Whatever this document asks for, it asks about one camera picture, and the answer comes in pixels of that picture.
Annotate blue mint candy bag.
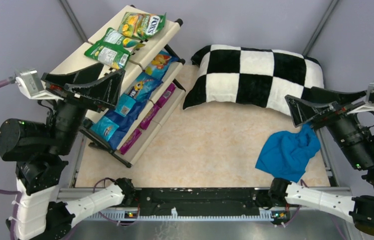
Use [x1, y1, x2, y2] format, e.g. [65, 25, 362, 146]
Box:
[91, 93, 148, 150]

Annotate purple grape candy bag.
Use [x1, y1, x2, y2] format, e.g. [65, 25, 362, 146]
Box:
[139, 105, 160, 130]
[119, 128, 142, 155]
[155, 83, 176, 108]

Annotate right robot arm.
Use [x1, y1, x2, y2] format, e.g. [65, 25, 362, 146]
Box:
[268, 82, 374, 236]

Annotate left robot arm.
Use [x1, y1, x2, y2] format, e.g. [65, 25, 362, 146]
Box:
[0, 63, 135, 240]

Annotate blue Sugus candy bag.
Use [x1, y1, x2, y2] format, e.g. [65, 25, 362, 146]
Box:
[125, 72, 163, 102]

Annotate cream three-tier shelf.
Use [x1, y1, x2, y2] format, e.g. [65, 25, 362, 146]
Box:
[46, 4, 187, 169]

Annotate blue fruit candy bag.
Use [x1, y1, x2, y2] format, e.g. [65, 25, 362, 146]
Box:
[144, 50, 179, 79]

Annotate green Fox's candy bag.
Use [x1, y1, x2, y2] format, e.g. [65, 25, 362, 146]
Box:
[117, 12, 166, 41]

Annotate blue cloth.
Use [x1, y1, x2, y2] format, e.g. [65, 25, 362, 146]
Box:
[255, 124, 321, 183]

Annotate black white checkered pillow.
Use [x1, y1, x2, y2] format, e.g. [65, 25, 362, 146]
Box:
[182, 44, 324, 116]

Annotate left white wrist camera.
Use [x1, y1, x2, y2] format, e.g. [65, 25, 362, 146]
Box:
[15, 69, 63, 100]

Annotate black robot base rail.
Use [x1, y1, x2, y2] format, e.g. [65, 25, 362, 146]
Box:
[74, 187, 303, 223]

